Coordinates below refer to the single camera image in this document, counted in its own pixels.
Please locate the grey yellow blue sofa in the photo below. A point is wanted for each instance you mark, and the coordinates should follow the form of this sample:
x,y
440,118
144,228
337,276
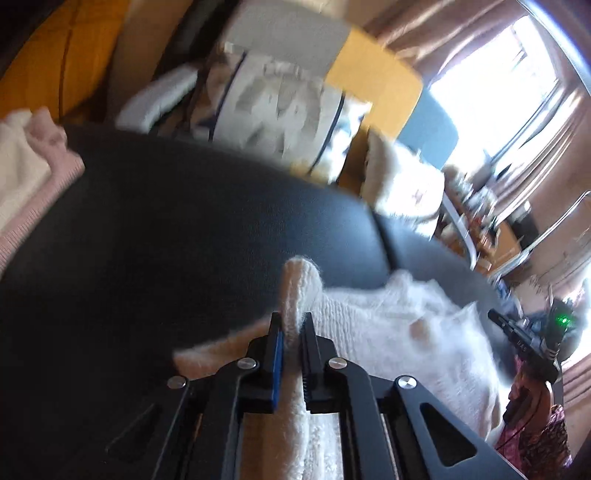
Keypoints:
x,y
378,83

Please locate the patterned beige curtain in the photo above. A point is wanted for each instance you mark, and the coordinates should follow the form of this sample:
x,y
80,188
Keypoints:
x,y
438,32
554,157

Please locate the orange wooden wardrobe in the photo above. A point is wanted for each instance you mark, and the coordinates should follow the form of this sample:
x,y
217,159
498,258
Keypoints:
x,y
60,60

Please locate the black television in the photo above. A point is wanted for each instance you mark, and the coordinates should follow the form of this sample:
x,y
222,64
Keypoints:
x,y
526,226

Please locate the tiger print cushion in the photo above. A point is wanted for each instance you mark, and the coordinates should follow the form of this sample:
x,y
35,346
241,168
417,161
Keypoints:
x,y
277,101

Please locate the person's right forearm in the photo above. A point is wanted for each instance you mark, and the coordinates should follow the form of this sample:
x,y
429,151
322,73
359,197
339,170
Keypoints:
x,y
551,434

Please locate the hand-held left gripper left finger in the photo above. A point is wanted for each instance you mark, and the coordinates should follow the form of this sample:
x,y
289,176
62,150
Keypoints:
x,y
277,364

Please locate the white metal pole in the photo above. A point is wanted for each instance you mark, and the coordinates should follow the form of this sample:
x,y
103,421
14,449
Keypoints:
x,y
545,230

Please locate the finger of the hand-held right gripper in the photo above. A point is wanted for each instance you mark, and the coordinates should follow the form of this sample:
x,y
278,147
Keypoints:
x,y
505,323

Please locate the cream folded garment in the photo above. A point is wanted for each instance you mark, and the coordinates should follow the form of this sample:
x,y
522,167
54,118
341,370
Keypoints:
x,y
18,161

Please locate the bright window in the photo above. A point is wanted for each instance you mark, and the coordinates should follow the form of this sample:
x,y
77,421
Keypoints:
x,y
498,92

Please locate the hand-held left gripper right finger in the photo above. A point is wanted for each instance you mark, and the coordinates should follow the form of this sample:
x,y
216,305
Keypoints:
x,y
307,369

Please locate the cream knit sweater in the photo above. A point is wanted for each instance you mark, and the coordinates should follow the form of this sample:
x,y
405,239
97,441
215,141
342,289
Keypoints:
x,y
378,323

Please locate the deer print cushion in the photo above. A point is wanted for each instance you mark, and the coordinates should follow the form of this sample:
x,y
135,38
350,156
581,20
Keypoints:
x,y
406,184

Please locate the pink folded garment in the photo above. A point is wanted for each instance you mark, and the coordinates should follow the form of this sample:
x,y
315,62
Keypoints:
x,y
60,170

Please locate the person's right hand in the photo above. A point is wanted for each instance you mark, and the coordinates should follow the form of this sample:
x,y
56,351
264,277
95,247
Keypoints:
x,y
524,385

